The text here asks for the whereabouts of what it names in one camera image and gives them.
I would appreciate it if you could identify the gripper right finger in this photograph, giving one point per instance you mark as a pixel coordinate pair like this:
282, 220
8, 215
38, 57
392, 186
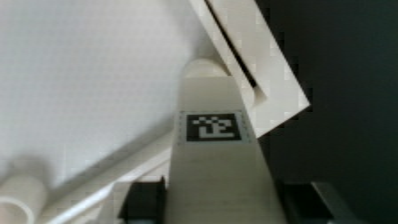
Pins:
314, 204

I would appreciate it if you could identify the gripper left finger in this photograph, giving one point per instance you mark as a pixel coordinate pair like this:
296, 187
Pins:
134, 205

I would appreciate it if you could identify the white desk leg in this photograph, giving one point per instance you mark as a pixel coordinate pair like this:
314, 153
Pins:
221, 188

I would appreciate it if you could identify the white desk top tray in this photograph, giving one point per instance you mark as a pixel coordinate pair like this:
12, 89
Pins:
93, 56

